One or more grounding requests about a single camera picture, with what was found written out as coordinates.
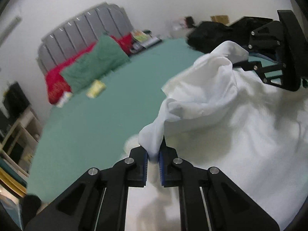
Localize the white garment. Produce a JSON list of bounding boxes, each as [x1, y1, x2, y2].
[[124, 41, 307, 230]]

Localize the black coat with fur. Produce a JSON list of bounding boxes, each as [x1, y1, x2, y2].
[[186, 21, 273, 55]]

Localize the green bed sheet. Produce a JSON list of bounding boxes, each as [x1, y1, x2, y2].
[[27, 39, 281, 201]]

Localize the items on far nightstand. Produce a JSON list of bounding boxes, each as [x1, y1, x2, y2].
[[172, 16, 196, 31]]

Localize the white small packet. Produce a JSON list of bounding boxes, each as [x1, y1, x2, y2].
[[56, 91, 73, 108]]

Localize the yellow tissue pack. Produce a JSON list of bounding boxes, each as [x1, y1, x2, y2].
[[87, 80, 106, 99]]

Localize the red pillow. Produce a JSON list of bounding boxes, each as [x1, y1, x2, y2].
[[45, 33, 132, 104]]

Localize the stack of books and magazines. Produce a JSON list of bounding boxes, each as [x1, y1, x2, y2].
[[131, 30, 162, 52]]

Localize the green pillow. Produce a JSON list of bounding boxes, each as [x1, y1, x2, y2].
[[61, 34, 130, 93]]

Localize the grey padded headboard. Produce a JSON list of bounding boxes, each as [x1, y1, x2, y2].
[[37, 3, 133, 74]]

